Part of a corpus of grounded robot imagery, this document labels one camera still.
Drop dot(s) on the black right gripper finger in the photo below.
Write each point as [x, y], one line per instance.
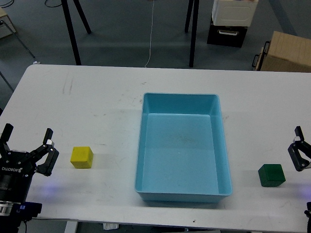
[296, 148]

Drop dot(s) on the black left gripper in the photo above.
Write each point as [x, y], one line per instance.
[18, 167]

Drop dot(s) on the green block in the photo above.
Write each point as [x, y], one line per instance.
[271, 175]

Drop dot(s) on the yellow block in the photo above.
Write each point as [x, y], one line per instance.
[81, 157]

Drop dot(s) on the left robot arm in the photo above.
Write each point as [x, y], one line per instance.
[12, 214]

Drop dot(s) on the light blue plastic box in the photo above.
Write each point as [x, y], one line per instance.
[182, 152]

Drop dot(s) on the crumpled white paper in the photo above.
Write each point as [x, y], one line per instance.
[110, 226]

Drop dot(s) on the wooden chair at left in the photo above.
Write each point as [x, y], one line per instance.
[7, 28]

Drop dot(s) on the black storage crate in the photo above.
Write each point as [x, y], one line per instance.
[231, 36]

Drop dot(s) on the black trestle legs right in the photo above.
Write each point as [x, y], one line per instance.
[192, 13]

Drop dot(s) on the wooden cabinet with handles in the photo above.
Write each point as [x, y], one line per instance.
[284, 53]

